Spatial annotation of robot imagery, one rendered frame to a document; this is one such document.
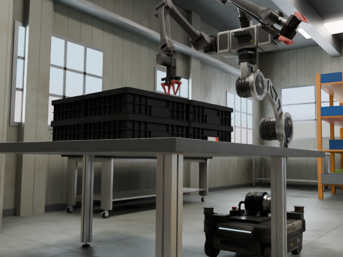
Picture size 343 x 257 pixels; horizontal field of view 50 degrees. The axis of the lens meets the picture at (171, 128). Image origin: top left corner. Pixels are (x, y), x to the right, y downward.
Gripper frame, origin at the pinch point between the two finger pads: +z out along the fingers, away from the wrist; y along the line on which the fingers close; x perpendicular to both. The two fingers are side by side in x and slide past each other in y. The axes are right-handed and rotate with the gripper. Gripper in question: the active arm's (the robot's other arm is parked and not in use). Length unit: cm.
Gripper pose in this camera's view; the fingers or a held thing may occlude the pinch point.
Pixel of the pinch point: (171, 94)
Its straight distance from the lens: 200.7
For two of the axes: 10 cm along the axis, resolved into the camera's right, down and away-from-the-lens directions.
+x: 7.5, 0.6, 6.6
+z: 0.0, 10.0, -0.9
